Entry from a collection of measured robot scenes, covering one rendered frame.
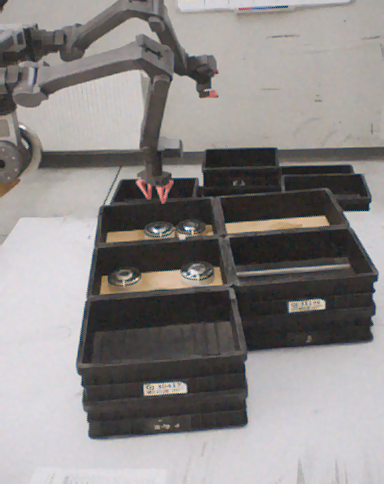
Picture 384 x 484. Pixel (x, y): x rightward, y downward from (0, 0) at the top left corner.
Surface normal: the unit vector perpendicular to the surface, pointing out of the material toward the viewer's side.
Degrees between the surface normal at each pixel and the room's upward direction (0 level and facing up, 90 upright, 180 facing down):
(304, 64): 90
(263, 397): 0
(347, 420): 0
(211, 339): 0
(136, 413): 90
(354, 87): 90
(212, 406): 90
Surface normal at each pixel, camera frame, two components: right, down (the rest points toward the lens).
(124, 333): -0.06, -0.89
